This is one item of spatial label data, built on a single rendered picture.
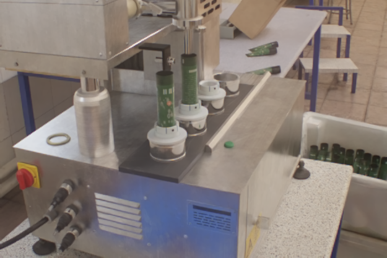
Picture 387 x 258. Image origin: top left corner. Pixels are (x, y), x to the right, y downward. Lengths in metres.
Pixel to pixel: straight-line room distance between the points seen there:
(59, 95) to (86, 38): 2.32
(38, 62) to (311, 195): 0.78
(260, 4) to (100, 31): 1.86
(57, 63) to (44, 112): 2.16
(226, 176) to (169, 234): 0.16
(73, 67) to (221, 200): 0.36
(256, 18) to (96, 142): 1.84
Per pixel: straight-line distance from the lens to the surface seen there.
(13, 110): 2.92
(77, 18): 0.94
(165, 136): 0.95
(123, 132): 1.12
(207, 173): 0.95
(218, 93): 1.15
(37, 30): 1.00
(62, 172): 1.06
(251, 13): 2.74
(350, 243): 1.80
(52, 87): 3.18
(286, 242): 1.24
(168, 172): 0.93
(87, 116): 0.99
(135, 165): 0.96
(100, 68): 0.94
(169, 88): 0.92
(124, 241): 1.07
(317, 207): 1.37
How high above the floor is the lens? 1.50
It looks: 24 degrees down
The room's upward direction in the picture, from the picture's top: 1 degrees counter-clockwise
